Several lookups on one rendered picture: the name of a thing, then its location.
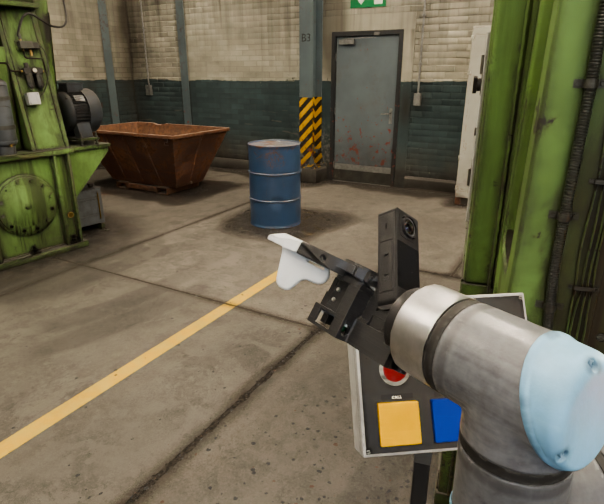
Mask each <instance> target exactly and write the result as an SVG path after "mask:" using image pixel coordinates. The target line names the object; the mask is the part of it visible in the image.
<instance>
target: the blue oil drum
mask: <svg viewBox="0 0 604 504"><path fill-rule="evenodd" d="M247 144H248V156H249V170H248V172H249V182H250V195H249V198H250V211H251V221H250V223H251V224H252V225H253V226H255V227H258V228H263V229H286V228H291V227H295V226H297V225H299V224H300V223H301V197H302V195H301V171H302V170H301V152H300V142H299V141H294V140H282V139H270V140H256V141H251V142H248V143H247Z"/></svg>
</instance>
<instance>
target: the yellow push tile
mask: <svg viewBox="0 0 604 504"><path fill-rule="evenodd" d="M377 412H378V425H379V438H380V446H381V447H391V446H404V445H416V444H422V438H421V427H420V416H419V405H418V401H416V400H412V401H397V402H383V403H377Z"/></svg>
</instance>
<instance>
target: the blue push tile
mask: <svg viewBox="0 0 604 504"><path fill-rule="evenodd" d="M430 402H431V413H432V423H433V434H434V442H436V443H442V442H454V441H458V437H459V429H460V419H461V411H462V410H461V407H460V406H459V405H457V404H456V403H454V402H452V401H451V400H449V399H448V398H440V399H430Z"/></svg>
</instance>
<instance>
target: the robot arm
mask: <svg viewBox="0 0 604 504"><path fill-rule="evenodd" d="M267 239H268V240H270V241H272V242H274V243H276V244H278V245H280V246H282V255H281V259H280V263H279V268H278V272H277V277H276V282H277V285H278V286H279V287H280V288H281V289H284V290H290V289H292V288H293V287H294V286H295V285H297V284H298V283H299V282H301V281H303V280H308V281H310V282H312V283H314V284H324V283H325V282H327V280H328V279H329V277H330V270H331V271H333V272H335V273H337V274H338V275H337V277H335V279H334V281H333V283H332V285H331V287H330V289H329V291H326V293H325V295H324V297H323V299H322V301H321V303H318V302H315V304H314V306H313V308H312V310H311V312H310V314H309V316H308V318H307V320H308V321H310V322H312V323H313V324H315V325H316V326H318V327H319V328H321V329H322V330H324V331H325V332H327V333H328V334H330V335H331V336H333V337H334V338H337V339H339V340H342V341H344V342H346V343H348V344H349V345H351V346H352V347H354V348H355V349H357V350H359V351H360V352H362V353H363V354H365V355H366V356H368V357H369V358H371V359H372V360H374V361H376V362H377V363H379V364H380V365H382V366H383V367H386V368H388V369H393V370H395V371H397V372H399V373H402V374H404V375H405V374H406V372H407V373H408V374H410V375H412V376H413V377H415V378H416V379H418V380H420V381H421V382H423V383H424V384H426V385H428V386H429V387H431V388H432V389H433V390H435V391H437V392H438V393H440V394H441V395H443V396H445V397H446V398H448V399H449V400H451V401H452V402H454V403H456V404H457V405H459V406H460V407H461V410H462V411H461V419H460V429H459V437H458V446H457V455H456V464H455V473H454V482H453V490H452V492H451V494H450V497H449V504H604V355H603V354H602V353H601V352H599V351H597V350H595V349H593V348H591V347H589V346H587V345H584V344H582V343H580V342H578V341H577V340H575V339H574V338H573V337H571V336H570V335H568V334H566V333H563V332H560V331H552V330H549V329H547V328H544V327H542V326H539V325H537V324H534V323H532V322H529V321H527V320H524V319H522V318H519V317H517V316H514V315H512V314H509V313H507V312H504V311H502V310H499V309H497V308H494V307H492V306H490V305H487V304H484V303H482V302H480V301H478V300H476V299H474V298H472V297H469V296H467V295H464V294H462V293H459V292H457V291H454V290H452V289H449V288H447V287H444V286H442V285H436V284H433V285H428V286H425V287H423V288H420V277H419V241H418V221H417V220H416V219H415V218H413V217H412V216H410V215H409V214H407V213H406V212H404V211H403V210H401V209H400V208H398V207H396V208H393V209H390V210H387V211H385V212H382V213H380V214H378V273H376V272H374V271H372V270H371V269H369V268H367V267H365V266H362V265H360V264H358V263H356V262H354V261H352V260H349V259H347V258H346V259H345V261H344V260H342V259H340V258H338V257H336V256H334V255H332V254H330V253H328V252H326V251H324V250H321V249H319V248H317V247H315V246H313V245H311V244H308V243H306V242H304V241H302V240H299V239H297V238H295V237H293V236H290V235H288V234H286V233H281V234H270V235H269V236H268V238H267ZM309 261H312V262H314V263H316V264H318V265H320V266H322V267H324V270H322V269H320V268H318V267H316V266H314V265H312V264H310V263H308V262H309ZM320 312H322V313H323V315H322V317H321V319H320V321H322V322H323V323H325V324H328V325H330V327H329V329H327V328H326V327H324V326H323V325H321V324H320V323H318V322H316V320H317V318H318V316H319V314H320ZM341 333H342V334H343V335H342V334H341Z"/></svg>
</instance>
